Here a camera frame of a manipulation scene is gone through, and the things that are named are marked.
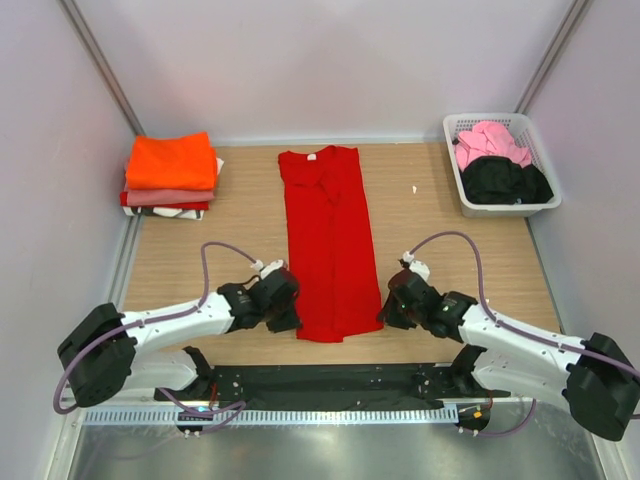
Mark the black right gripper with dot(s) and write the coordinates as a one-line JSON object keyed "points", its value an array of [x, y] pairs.
{"points": [[389, 316]]}

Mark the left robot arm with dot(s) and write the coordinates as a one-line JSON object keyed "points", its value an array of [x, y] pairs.
{"points": [[111, 351]]}

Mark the black t shirt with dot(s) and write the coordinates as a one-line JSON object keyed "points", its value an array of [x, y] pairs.
{"points": [[496, 180]]}

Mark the slotted white cable duct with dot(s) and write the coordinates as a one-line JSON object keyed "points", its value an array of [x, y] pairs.
{"points": [[166, 415]]}

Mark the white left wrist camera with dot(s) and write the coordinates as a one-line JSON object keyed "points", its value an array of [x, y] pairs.
{"points": [[263, 270]]}

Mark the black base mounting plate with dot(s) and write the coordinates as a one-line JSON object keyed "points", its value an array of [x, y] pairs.
{"points": [[332, 386]]}

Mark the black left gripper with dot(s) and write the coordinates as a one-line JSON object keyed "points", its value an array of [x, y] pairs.
{"points": [[291, 321]]}

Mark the aluminium rail frame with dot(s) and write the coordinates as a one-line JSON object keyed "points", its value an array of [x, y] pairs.
{"points": [[98, 356]]}

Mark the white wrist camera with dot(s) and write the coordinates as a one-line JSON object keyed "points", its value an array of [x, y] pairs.
{"points": [[418, 267], [263, 270]]}

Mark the folded red white t shirt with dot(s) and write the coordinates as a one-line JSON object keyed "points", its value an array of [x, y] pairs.
{"points": [[193, 211]]}

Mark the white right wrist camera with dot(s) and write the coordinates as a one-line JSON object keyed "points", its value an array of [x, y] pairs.
{"points": [[418, 267]]}

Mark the white plastic laundry basket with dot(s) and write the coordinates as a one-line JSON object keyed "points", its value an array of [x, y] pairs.
{"points": [[526, 135]]}

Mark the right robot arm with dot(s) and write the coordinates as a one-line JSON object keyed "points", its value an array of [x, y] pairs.
{"points": [[591, 379]]}

